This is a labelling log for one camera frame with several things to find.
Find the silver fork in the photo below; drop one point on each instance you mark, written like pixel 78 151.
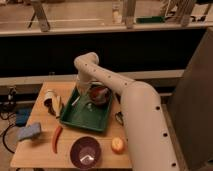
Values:
pixel 75 101

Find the wooden table top board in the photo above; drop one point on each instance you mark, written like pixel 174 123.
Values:
pixel 38 153

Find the blue cloth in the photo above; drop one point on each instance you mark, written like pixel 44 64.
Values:
pixel 22 116

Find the grey panel board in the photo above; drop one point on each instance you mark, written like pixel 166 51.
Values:
pixel 191 107

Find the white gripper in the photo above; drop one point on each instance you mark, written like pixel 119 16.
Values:
pixel 83 86

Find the purple bowl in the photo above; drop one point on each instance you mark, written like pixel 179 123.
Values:
pixel 85 153

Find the red bowl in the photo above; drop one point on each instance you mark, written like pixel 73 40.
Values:
pixel 99 95

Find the black scissors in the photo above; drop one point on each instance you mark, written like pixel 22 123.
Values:
pixel 119 118

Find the yellow banana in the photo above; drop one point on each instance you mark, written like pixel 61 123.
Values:
pixel 58 106

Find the green plastic tray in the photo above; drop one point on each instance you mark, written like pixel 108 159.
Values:
pixel 85 114

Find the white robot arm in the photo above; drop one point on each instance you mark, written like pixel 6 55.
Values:
pixel 149 141

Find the blue grey sponge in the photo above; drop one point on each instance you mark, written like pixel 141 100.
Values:
pixel 29 132

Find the orange round fruit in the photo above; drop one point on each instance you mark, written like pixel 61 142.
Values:
pixel 117 145

